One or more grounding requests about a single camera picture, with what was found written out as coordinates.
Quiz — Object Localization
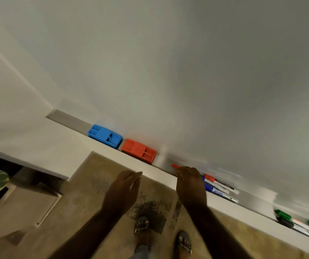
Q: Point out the person's left hand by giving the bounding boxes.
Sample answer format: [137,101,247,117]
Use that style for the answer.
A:
[102,170,143,216]

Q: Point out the person's right hand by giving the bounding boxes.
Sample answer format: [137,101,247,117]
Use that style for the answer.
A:
[174,166,208,211]

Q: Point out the blue-capped markers group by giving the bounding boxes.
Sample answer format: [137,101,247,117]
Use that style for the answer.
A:
[203,183,239,204]
[200,175,230,195]

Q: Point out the red whiteboard eraser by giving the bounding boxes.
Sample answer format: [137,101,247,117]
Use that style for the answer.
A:
[121,138,157,165]

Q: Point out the blue whiteboard eraser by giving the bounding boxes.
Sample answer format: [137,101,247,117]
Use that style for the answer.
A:
[87,124,123,149]

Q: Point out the grey whiteboard tray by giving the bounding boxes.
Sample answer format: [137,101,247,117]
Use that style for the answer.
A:
[46,109,309,245]

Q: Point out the black-capped markers group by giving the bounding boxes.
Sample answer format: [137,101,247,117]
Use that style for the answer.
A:
[276,216,309,243]

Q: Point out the white whiteboard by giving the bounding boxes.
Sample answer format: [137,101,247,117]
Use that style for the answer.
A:
[0,0,309,216]

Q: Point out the person's right forearm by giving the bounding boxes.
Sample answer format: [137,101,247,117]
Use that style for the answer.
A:
[189,203,252,259]

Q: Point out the person's left forearm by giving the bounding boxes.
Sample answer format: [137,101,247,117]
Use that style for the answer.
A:
[49,205,129,259]

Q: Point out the person's left foot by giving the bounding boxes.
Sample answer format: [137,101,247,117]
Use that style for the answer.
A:
[134,216,152,249]

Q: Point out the person's foot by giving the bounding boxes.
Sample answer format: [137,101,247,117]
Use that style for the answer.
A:
[174,231,193,259]
[134,216,152,249]

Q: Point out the person's right foot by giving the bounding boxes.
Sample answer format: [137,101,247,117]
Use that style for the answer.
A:
[174,231,193,259]

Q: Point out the black yellow-trim sandal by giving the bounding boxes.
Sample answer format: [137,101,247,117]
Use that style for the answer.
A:
[174,231,193,259]
[134,216,152,235]

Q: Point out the grey trousers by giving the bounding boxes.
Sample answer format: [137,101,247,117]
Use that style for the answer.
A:
[129,245,151,259]

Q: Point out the white ledge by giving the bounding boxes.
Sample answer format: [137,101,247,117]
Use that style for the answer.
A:
[0,117,309,259]

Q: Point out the beige planter box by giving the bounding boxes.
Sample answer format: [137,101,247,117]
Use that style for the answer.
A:
[0,174,63,245]

